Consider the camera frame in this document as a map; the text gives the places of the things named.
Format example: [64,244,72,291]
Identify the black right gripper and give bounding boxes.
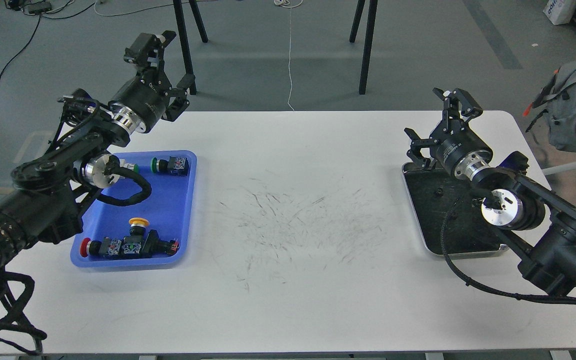
[404,88,493,181]

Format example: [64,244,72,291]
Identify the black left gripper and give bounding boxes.
[109,30,195,133]

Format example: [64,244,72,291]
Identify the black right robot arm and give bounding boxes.
[402,88,576,349]

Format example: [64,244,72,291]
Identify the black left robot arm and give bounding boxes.
[0,30,195,356]

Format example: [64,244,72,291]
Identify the black left stand legs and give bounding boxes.
[172,0,209,75]

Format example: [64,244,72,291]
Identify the black stand legs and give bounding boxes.
[172,0,209,75]
[349,0,378,95]

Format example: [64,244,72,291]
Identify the silver metal tray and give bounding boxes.
[402,162,509,258]

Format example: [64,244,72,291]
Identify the orange white push button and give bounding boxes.
[119,158,140,174]

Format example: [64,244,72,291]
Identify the blue plastic tray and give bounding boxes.
[70,150,197,270]

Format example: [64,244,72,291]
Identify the black right stand legs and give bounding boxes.
[349,0,378,95]

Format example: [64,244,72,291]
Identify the white cardboard box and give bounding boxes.
[542,0,576,26]

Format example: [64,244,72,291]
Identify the green push button switch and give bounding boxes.
[150,156,190,177]

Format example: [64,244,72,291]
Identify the black floor cable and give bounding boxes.
[0,0,99,122]

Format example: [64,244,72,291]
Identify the white floor cable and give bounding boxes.
[93,0,305,112]

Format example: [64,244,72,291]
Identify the yellow push button switch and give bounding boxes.
[128,217,150,239]

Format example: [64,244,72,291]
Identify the red push button switch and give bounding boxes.
[78,230,180,260]

